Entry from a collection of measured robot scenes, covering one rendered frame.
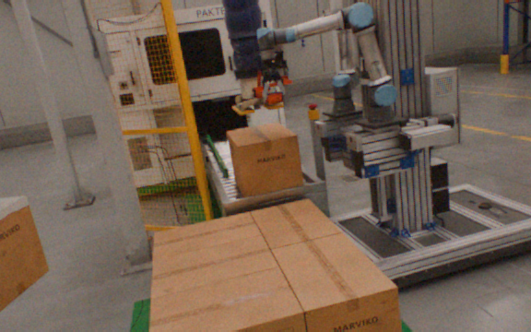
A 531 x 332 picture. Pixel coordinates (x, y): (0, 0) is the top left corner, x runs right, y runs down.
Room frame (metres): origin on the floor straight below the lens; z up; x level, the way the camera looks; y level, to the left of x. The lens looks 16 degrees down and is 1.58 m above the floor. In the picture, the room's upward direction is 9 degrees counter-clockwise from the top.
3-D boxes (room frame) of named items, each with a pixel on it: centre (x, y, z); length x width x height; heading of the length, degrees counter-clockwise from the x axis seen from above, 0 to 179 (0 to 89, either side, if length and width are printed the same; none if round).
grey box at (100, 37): (3.44, 1.04, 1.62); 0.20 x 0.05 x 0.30; 11
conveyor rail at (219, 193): (3.96, 0.54, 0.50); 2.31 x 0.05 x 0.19; 11
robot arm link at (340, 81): (3.08, -0.54, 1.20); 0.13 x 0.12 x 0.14; 154
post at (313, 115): (3.53, -0.38, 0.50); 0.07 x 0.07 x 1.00; 11
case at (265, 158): (3.20, 0.05, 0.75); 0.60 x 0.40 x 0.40; 10
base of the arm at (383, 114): (2.59, -0.66, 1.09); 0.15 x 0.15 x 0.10
